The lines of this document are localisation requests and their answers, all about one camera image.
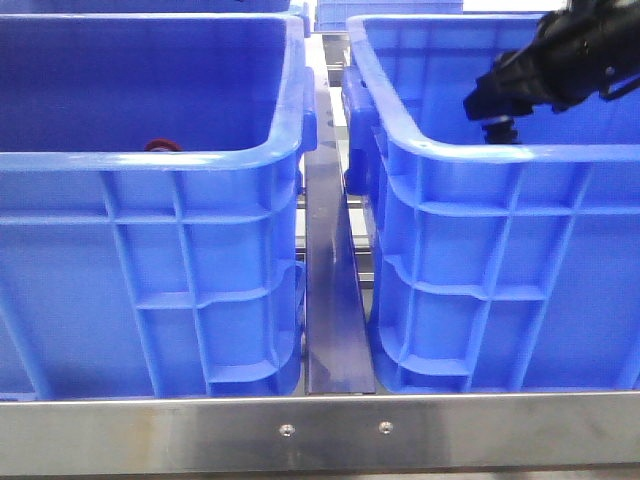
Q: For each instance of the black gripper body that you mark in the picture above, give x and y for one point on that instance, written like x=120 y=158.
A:
x=588 y=47

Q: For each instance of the red push button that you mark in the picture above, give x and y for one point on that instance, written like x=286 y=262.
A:
x=162 y=145

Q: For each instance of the blue plastic bin right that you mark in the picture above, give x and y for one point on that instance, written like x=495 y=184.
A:
x=497 y=267

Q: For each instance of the blue plastic bin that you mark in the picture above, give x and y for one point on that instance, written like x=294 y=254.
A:
x=497 y=267
x=134 y=274

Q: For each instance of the blue bin far centre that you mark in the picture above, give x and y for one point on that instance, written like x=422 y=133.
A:
x=331 y=16

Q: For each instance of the steel rack crossbars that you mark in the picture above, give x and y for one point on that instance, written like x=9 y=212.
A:
x=359 y=233

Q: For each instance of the blue bin far left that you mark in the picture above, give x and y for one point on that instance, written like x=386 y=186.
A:
x=297 y=8

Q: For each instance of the steel divider bar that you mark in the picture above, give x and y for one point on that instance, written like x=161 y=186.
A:
x=339 y=359

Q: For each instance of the blue plastic bin left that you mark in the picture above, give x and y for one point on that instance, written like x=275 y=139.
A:
x=134 y=274

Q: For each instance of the stainless steel front rail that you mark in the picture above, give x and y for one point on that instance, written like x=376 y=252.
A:
x=369 y=433

